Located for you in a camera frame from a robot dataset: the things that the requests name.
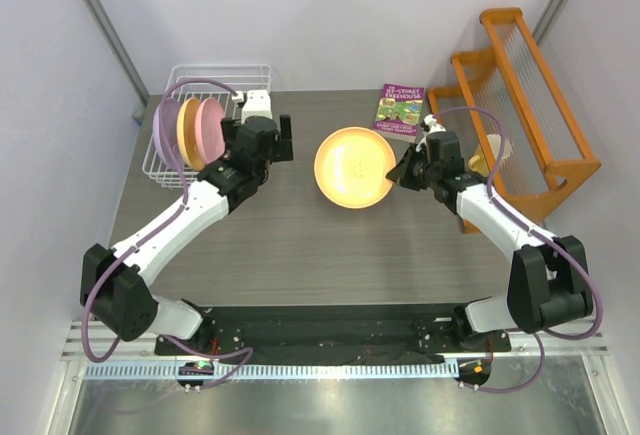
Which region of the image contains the white wire dish rack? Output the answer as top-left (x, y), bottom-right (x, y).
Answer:
top-left (142, 63), bottom-right (272, 189)

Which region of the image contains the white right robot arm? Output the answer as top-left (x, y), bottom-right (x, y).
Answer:
top-left (410, 131), bottom-right (603, 350)

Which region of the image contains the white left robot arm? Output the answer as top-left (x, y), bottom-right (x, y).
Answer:
top-left (80, 115), bottom-right (293, 354)

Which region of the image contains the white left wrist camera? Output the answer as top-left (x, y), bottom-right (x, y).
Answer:
top-left (232, 90), bottom-right (273, 124)

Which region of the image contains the purple paperback book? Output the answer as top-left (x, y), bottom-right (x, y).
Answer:
top-left (373, 84), bottom-right (425, 142)

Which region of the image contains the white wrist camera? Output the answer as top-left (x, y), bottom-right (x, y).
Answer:
top-left (420, 114), bottom-right (446, 143)
top-left (232, 90), bottom-right (273, 124)

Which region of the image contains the orange plate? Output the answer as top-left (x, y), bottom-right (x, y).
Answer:
top-left (176, 98), bottom-right (204, 171)

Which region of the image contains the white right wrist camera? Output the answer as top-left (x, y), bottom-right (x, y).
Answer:
top-left (420, 114), bottom-right (446, 143)

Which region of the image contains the yellow plate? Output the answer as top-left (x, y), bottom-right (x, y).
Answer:
top-left (313, 127), bottom-right (396, 209)

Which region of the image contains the pink plate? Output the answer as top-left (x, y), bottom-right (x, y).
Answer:
top-left (195, 98), bottom-right (225, 164)

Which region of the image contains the orange wooden shelf rack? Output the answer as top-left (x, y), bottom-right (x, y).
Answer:
top-left (427, 8), bottom-right (601, 222)

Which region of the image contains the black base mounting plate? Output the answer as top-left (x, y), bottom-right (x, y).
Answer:
top-left (153, 296), bottom-right (512, 359)

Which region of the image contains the slotted cable duct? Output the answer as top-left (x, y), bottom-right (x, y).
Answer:
top-left (84, 359), bottom-right (459, 381)

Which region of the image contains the pale yellow mug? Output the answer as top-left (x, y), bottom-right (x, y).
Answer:
top-left (467, 133), bottom-right (513, 177)

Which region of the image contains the lilac plate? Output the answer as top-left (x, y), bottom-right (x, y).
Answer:
top-left (153, 98), bottom-right (182, 170)

